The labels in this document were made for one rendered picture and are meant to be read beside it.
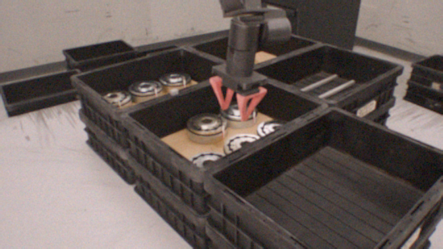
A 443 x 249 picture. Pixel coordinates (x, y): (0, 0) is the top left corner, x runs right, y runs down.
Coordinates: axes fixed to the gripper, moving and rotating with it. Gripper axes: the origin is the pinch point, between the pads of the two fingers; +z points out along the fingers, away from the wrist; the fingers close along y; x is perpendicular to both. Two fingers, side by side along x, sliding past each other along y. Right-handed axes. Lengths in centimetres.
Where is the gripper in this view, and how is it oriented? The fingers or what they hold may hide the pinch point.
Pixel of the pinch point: (234, 111)
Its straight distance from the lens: 78.5
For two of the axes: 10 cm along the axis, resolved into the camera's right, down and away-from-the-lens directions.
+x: -7.5, 2.6, -6.1
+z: -0.9, 8.7, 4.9
